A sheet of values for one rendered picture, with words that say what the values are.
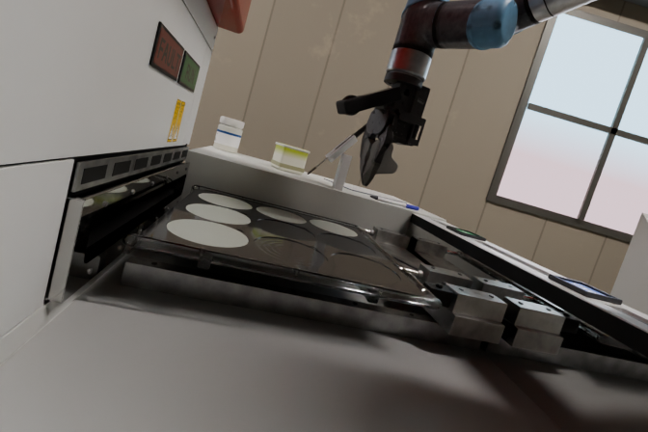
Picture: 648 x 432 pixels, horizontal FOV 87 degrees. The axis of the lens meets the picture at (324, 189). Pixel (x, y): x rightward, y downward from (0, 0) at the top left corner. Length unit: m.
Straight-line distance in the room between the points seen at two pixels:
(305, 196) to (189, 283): 0.39
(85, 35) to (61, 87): 0.04
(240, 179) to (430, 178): 1.64
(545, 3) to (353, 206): 0.51
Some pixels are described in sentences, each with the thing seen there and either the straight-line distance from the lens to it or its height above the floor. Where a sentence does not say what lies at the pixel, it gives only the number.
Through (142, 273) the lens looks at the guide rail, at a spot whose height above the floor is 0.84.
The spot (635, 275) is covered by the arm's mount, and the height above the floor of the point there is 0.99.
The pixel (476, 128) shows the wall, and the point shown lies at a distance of 2.34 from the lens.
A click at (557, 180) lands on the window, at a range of 2.56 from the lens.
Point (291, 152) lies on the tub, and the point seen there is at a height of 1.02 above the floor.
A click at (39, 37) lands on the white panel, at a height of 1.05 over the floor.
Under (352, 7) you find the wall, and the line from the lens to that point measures 2.32.
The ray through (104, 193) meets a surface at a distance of 0.39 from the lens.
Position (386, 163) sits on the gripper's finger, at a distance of 0.65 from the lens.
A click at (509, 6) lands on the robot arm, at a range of 0.64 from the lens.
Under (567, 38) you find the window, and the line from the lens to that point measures 2.65.
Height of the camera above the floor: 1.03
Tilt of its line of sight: 5 degrees down
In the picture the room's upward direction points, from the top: 16 degrees clockwise
